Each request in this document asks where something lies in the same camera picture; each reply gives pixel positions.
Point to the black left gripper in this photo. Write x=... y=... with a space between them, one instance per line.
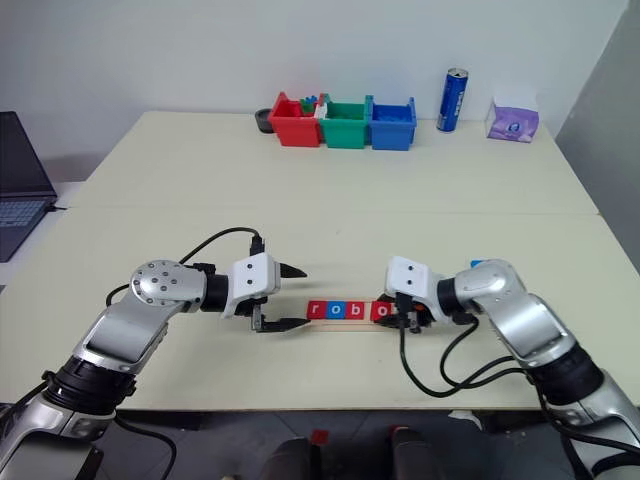
x=258 y=306

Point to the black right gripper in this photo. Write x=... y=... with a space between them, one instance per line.
x=419 y=318

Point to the red letter tile o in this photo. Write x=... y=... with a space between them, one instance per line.
x=381 y=311

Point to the red letter tile b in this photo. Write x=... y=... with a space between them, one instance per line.
x=354 y=310

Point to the wooden letter tray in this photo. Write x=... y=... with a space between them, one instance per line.
x=340 y=325

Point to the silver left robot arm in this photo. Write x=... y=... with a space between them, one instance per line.
x=145 y=310

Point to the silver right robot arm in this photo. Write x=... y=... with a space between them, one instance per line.
x=520 y=320

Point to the blue letter tile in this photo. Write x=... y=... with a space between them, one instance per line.
x=476 y=263
x=335 y=310

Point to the white paper scrap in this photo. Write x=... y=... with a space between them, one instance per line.
x=465 y=417

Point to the red floor marker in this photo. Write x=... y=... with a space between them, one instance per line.
x=320 y=436

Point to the red plastic bin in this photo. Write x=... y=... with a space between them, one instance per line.
x=295 y=132

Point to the green plastic bin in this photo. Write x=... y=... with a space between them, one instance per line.
x=342 y=135

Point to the black round container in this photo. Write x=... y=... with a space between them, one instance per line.
x=263 y=125

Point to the blue plastic bin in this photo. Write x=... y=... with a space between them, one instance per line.
x=392 y=136

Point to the white plastic object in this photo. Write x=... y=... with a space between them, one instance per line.
x=320 y=111

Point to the green toy brick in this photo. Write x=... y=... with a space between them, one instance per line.
x=306 y=106

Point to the blue toy brick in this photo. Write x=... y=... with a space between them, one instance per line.
x=311 y=98

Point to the blue drink can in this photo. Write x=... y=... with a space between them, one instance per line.
x=452 y=102

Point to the purple tissue pack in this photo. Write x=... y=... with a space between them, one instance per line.
x=512 y=127

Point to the dark laptop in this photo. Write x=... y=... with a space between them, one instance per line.
x=22 y=170

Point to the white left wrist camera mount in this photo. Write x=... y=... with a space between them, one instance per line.
x=250 y=280

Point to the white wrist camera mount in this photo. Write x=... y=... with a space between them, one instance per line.
x=250 y=280
x=407 y=277

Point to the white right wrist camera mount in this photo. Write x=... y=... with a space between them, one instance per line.
x=407 y=277

